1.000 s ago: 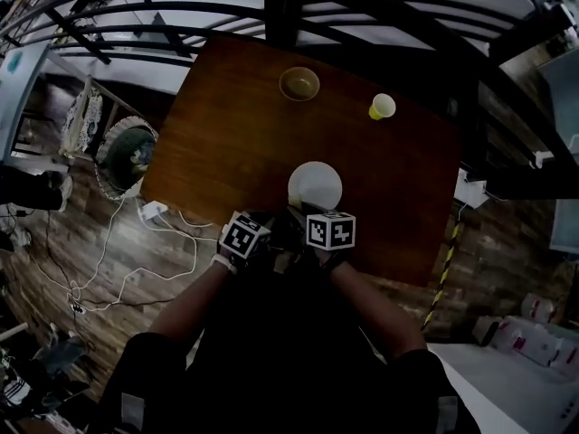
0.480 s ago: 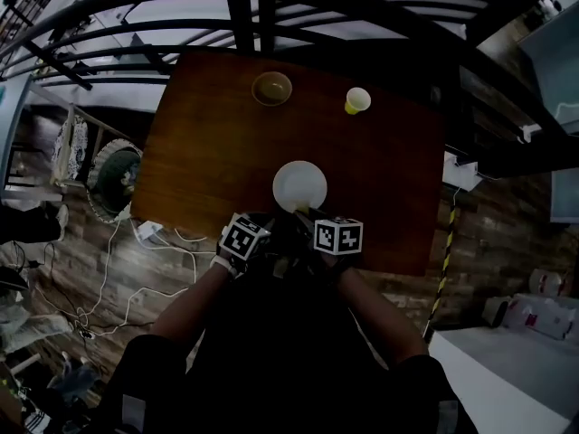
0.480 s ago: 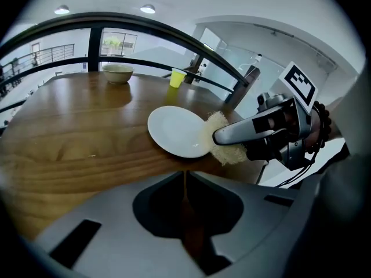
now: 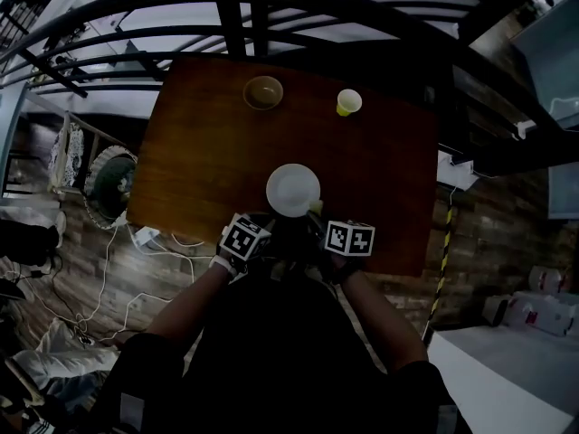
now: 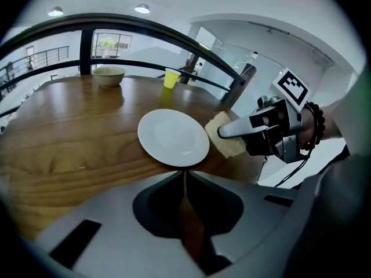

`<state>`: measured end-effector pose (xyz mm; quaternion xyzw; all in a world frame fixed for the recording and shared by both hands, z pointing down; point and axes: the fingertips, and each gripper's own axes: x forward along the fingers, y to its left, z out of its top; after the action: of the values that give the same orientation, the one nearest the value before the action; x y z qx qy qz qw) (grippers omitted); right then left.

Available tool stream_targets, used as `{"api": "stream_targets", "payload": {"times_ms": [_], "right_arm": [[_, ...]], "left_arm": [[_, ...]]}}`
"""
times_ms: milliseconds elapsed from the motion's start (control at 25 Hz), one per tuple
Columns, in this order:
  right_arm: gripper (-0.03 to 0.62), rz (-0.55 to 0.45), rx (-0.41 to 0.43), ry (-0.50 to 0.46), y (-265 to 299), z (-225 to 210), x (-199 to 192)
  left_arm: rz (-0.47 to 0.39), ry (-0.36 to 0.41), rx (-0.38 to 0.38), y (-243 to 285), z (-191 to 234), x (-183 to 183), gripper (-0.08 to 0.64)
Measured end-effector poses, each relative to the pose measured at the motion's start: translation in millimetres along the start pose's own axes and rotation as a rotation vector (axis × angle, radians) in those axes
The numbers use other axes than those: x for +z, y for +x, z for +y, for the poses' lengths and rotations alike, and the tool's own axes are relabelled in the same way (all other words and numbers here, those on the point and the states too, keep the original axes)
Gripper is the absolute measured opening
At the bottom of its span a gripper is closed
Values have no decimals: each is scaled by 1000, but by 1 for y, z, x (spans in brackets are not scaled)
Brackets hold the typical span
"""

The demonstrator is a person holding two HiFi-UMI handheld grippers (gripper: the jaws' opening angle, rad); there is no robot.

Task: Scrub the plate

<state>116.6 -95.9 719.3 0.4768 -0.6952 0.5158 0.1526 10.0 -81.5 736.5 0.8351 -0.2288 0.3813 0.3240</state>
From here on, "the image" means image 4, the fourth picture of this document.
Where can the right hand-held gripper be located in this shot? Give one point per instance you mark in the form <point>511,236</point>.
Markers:
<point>350,238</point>

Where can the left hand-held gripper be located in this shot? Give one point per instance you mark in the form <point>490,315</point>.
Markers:
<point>244,238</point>

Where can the white round plate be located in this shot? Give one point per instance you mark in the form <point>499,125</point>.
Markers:
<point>291,190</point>

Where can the person's right forearm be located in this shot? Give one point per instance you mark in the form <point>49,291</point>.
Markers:
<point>384,319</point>

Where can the person's left forearm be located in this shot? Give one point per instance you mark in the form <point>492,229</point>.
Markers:
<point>190,301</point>

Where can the person's right hand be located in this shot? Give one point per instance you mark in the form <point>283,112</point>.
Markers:
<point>344,266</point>

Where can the white wristband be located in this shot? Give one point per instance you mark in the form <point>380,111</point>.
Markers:
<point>222,265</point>

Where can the white power strip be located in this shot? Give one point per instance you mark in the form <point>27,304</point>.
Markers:
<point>146,236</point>

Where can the yellow paper cup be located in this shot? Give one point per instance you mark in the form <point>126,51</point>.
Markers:
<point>348,102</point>

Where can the person's black clothing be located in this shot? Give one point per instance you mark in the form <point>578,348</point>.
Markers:
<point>280,355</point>

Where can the yellow black striped tape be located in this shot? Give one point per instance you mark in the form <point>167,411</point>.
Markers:
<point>441,269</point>

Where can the brown ceramic bowl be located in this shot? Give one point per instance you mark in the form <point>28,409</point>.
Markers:
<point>263,93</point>

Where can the white ribbed trash bin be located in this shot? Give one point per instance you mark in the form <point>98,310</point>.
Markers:
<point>111,188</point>

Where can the white base board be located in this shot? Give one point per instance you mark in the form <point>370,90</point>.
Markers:
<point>457,172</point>

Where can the white chair with patterned cushion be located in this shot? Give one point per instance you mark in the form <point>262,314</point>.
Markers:
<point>68,156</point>

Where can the small grey bin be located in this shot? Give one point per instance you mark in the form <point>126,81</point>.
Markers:
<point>495,311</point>

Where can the small white device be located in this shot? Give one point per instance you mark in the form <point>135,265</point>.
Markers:
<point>523,130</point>

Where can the white box with red label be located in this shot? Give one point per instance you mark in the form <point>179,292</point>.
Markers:
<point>549,278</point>
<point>543,314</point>

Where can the white desk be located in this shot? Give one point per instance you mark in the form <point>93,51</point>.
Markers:
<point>511,378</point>

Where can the light blue table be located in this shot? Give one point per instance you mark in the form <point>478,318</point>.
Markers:
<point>9,138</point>

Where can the frosted glass partition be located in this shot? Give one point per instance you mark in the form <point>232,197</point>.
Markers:
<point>556,61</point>

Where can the black gallery railing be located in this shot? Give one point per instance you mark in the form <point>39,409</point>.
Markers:
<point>22,7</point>

